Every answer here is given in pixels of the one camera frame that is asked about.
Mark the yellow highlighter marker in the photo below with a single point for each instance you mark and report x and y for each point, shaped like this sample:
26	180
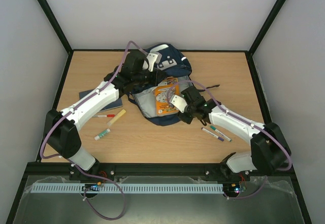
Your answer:
116	117

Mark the green marker pen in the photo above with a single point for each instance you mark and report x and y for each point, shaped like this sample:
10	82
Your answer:
222	134

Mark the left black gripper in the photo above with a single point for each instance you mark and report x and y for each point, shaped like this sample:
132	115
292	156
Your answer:
154	80

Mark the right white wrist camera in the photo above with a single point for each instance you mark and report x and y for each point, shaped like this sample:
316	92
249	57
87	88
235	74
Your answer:
178	102

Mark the dark blue hardcover book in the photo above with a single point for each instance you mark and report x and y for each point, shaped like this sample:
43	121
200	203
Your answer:
110	105

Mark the orange illustrated paperback book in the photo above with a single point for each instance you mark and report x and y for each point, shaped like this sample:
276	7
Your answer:
162	106

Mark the red pen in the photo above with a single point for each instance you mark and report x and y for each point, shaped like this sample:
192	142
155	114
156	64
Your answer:
103	116

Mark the black aluminium frame rail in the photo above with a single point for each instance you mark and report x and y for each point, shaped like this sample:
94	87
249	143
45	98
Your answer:
217	172

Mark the purple marker pen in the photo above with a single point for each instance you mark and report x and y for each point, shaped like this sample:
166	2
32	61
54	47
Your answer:
212	134

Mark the navy blue student backpack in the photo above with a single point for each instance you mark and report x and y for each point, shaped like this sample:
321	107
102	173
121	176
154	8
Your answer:
152	101

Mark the green white glue stick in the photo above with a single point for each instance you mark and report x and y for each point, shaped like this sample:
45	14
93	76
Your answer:
102	134

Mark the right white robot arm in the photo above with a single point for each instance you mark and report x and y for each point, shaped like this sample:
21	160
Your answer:
269	150

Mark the light blue slotted cable duct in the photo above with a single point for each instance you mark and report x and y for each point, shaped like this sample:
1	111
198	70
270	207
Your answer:
127	188

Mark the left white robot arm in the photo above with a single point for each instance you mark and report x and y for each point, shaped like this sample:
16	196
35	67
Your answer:
62	128

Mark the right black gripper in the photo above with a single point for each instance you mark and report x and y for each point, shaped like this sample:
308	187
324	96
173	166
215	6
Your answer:
188	107

